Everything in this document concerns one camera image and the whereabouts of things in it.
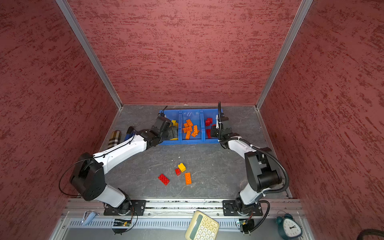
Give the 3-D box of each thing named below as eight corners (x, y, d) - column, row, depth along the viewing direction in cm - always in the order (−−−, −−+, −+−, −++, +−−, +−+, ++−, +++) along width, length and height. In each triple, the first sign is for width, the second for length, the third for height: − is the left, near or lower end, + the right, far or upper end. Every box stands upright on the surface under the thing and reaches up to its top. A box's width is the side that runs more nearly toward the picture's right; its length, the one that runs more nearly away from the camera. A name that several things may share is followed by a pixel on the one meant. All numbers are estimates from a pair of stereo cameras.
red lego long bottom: (158, 178, 86) (157, 177, 84) (162, 174, 88) (161, 172, 86) (166, 186, 83) (165, 185, 81) (170, 181, 85) (169, 180, 83)
